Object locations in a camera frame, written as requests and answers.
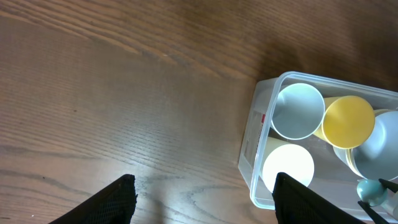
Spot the grey bowl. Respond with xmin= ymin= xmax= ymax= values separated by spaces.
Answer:
xmin=352 ymin=111 xmax=397 ymax=180

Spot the grey cup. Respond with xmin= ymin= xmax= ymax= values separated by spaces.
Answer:
xmin=271 ymin=83 xmax=325 ymax=140

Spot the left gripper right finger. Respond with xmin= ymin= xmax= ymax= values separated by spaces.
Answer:
xmin=272 ymin=172 xmax=362 ymax=224

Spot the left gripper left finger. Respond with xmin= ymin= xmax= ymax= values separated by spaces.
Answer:
xmin=50 ymin=174 xmax=137 ymax=224

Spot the clear plastic container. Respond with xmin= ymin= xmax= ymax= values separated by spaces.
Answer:
xmin=238 ymin=72 xmax=397 ymax=221

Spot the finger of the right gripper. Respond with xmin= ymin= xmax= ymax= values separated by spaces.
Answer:
xmin=358 ymin=200 xmax=389 ymax=224
xmin=379 ymin=179 xmax=398 ymax=193

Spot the yellow cup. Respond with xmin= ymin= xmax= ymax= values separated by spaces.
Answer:
xmin=314 ymin=95 xmax=375 ymax=149

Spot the white cup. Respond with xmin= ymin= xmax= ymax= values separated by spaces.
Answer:
xmin=260 ymin=137 xmax=315 ymax=193

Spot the white bowl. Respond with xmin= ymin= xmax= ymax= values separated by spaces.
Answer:
xmin=333 ymin=147 xmax=351 ymax=166

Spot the mint green spoon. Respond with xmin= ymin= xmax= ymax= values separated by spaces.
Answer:
xmin=356 ymin=179 xmax=397 ymax=220

